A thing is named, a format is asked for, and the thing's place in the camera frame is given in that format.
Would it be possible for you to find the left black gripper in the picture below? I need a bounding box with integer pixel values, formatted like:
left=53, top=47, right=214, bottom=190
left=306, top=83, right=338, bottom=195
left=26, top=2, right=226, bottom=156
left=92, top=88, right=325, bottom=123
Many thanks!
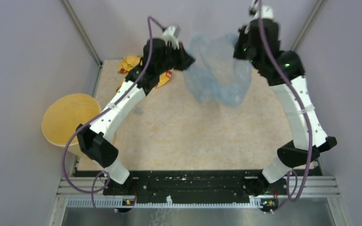
left=156, top=42, right=196, bottom=75

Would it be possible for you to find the blue plastic trash bag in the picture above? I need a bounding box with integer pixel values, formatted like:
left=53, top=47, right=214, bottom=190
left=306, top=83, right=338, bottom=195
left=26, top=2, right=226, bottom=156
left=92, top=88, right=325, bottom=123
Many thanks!
left=184, top=33, right=253, bottom=107

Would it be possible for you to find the yellow plastic trash bin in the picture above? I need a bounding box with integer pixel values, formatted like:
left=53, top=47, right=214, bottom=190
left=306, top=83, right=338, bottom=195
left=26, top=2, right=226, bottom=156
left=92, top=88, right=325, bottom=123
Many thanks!
left=41, top=93, right=101, bottom=149

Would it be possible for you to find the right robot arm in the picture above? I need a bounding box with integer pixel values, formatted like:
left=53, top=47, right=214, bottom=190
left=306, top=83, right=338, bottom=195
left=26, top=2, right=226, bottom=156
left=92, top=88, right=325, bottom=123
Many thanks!
left=233, top=19, right=337, bottom=196

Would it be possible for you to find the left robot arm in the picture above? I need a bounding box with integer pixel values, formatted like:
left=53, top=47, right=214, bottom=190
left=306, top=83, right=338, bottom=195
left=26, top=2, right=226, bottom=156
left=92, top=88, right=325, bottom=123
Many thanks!
left=76, top=38, right=195, bottom=195

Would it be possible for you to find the yellow printed cloth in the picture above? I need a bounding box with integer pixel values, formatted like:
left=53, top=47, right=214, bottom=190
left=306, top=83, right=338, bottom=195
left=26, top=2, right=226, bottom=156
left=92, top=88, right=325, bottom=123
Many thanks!
left=118, top=56, right=173, bottom=89

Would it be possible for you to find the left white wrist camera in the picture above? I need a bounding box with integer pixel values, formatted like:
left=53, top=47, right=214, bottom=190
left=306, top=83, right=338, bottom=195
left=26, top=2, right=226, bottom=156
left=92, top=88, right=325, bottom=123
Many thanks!
left=161, top=24, right=181, bottom=49

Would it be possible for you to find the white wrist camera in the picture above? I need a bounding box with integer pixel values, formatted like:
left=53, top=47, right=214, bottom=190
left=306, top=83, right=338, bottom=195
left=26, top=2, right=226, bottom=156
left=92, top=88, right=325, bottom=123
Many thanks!
left=249, top=5, right=274, bottom=20
left=161, top=24, right=181, bottom=49

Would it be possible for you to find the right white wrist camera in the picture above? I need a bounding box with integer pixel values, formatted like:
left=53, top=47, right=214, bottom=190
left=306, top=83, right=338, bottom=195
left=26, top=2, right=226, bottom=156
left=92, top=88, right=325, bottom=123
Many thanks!
left=249, top=5, right=274, bottom=20

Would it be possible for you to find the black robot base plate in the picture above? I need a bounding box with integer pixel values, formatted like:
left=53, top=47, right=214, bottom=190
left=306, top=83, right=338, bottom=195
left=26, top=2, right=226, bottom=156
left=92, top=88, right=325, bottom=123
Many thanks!
left=88, top=170, right=309, bottom=212

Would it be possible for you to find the white toothed cable strip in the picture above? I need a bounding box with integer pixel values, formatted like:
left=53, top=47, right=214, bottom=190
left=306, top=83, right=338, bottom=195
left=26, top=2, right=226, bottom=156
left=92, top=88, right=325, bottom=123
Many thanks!
left=67, top=196, right=263, bottom=209

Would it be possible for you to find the aluminium frame rail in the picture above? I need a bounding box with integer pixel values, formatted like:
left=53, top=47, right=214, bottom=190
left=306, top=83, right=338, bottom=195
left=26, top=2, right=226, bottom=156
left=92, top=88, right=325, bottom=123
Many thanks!
left=49, top=169, right=352, bottom=226

